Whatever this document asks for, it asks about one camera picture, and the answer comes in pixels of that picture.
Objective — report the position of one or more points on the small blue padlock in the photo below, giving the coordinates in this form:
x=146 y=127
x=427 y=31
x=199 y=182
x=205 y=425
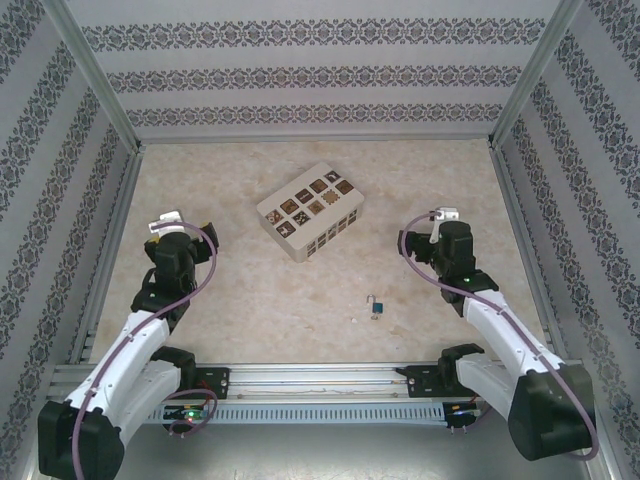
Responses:
x=380 y=307

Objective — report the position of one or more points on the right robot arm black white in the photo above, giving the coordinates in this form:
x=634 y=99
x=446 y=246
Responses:
x=540 y=420

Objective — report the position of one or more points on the aluminium side floor rail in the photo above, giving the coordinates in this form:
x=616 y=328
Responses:
x=110 y=250
x=528 y=250

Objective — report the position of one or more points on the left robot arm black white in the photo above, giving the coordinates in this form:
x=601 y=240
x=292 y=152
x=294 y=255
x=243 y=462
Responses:
x=125 y=360

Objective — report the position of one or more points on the circuit board with green light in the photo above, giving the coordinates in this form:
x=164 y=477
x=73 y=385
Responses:
x=187 y=414

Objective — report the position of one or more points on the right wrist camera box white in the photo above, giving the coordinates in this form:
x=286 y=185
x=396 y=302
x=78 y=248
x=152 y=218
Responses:
x=445 y=215

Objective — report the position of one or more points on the aluminium frame post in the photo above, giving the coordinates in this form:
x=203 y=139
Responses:
x=534 y=75
x=96 y=75

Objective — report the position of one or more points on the black circuit board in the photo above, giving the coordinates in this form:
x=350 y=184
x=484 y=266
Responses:
x=460 y=410

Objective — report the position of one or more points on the aluminium mounting rail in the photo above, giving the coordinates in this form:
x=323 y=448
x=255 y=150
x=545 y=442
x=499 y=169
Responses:
x=320 y=380

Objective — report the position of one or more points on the aluminium floor rail under wall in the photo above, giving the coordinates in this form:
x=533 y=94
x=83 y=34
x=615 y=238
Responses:
x=225 y=139

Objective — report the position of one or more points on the wooden box with brown tiles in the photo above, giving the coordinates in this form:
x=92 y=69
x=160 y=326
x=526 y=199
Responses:
x=310 y=210

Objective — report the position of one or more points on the grey metal sheet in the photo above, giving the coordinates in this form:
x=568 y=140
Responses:
x=320 y=455

